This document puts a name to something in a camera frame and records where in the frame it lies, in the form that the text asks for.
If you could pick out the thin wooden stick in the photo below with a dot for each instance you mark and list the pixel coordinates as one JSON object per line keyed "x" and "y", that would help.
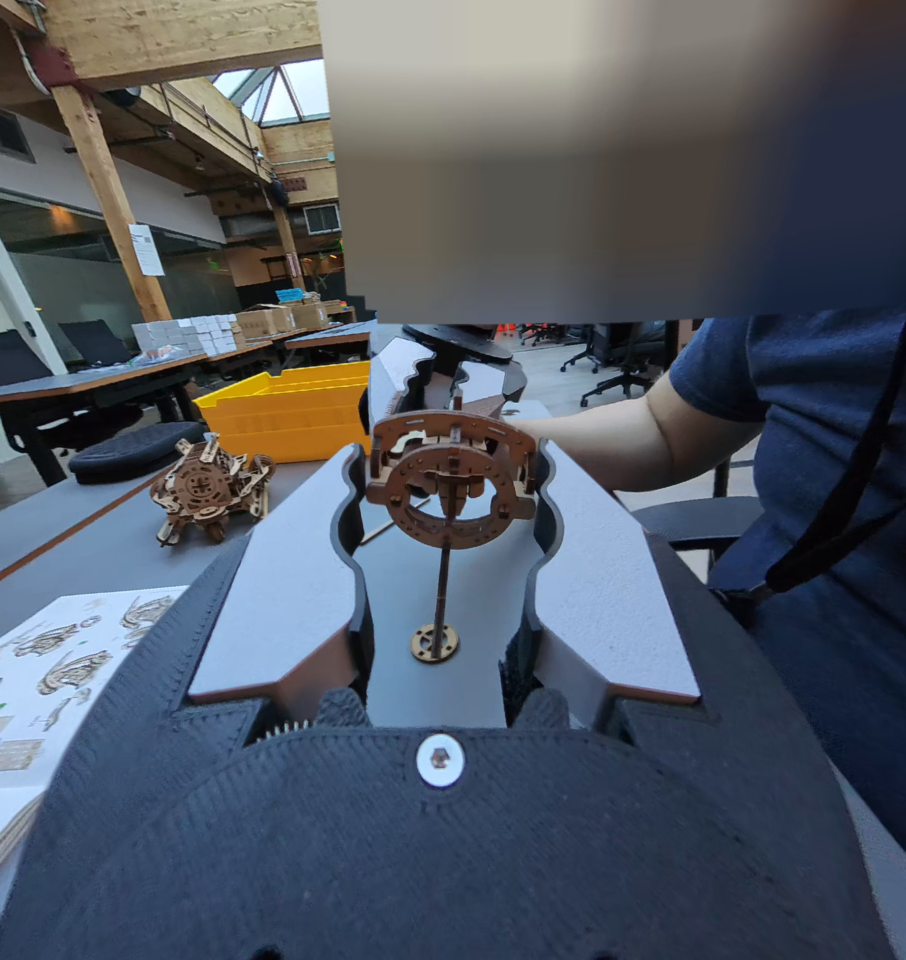
{"x": 390, "y": 529}

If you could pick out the paper notice on post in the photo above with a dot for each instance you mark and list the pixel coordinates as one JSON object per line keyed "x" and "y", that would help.
{"x": 147, "y": 250}

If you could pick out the stack of white boxes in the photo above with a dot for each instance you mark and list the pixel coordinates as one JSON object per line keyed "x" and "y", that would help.
{"x": 190, "y": 336}

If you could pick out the white instruction booklet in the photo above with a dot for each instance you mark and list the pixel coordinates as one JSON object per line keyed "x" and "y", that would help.
{"x": 48, "y": 675}

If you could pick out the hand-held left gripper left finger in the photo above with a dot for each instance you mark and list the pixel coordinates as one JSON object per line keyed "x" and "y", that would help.
{"x": 288, "y": 600}

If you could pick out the wooden post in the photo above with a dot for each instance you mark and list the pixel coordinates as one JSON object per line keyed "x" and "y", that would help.
{"x": 108, "y": 195}

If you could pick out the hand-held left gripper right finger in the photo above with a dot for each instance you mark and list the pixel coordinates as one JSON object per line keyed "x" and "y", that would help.
{"x": 610, "y": 600}

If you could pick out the stack of yellow plastic bins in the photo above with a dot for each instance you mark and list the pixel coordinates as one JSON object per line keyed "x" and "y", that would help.
{"x": 295, "y": 420}

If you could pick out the person's right forearm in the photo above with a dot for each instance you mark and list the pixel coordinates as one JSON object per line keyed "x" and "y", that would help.
{"x": 633, "y": 450}

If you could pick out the dark desk with wood edge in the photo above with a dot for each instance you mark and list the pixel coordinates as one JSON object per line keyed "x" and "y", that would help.
{"x": 63, "y": 386}

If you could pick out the person's black chair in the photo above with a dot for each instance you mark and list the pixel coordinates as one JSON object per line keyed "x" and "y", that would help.
{"x": 693, "y": 521}

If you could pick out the wooden submarine model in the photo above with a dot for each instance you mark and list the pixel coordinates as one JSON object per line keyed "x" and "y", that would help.
{"x": 198, "y": 487}

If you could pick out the black mesh chair armrest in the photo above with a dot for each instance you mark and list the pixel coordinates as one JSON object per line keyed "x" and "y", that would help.
{"x": 130, "y": 454}

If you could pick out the brown cardboard boxes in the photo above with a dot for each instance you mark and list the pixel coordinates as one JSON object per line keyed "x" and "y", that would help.
{"x": 280, "y": 321}

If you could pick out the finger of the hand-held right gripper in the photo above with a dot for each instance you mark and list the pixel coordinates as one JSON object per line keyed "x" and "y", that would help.
{"x": 389, "y": 375}
{"x": 481, "y": 394}

